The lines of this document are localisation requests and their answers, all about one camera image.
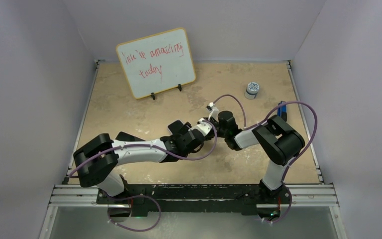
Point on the small white blue jar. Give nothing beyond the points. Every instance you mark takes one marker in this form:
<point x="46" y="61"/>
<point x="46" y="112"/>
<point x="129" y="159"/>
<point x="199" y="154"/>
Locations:
<point x="252" y="90"/>

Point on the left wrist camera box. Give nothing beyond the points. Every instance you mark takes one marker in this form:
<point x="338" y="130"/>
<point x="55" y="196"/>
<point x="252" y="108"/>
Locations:
<point x="205" y="128"/>

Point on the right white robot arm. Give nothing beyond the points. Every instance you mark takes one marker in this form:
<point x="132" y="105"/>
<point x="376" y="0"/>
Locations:
<point x="278" y="139"/>

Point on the pink cased phone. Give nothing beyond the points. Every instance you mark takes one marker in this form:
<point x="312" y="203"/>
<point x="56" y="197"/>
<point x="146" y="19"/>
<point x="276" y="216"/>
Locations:
<point x="123" y="136"/>

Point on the black aluminium base frame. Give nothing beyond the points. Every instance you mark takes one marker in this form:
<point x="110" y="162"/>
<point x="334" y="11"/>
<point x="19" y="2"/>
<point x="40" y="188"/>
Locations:
<point x="246" y="199"/>

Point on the white dry-erase board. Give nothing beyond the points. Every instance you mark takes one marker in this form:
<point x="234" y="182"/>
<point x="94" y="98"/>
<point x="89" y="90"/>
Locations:
<point x="157" y="63"/>

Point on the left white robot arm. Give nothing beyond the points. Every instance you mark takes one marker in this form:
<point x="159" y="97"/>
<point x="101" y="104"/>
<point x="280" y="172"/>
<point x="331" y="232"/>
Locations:
<point x="96" y="159"/>

